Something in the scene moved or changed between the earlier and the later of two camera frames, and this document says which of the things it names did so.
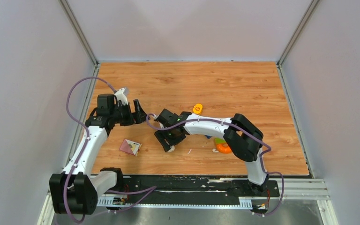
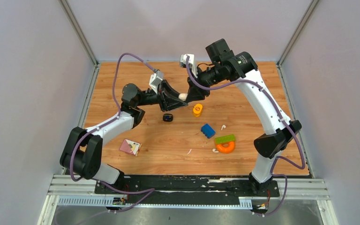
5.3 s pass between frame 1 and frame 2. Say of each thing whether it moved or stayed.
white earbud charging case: moved
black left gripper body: moved
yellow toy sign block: stayed
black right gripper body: moved
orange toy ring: stayed
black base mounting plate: stayed
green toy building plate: stayed
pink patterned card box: stayed
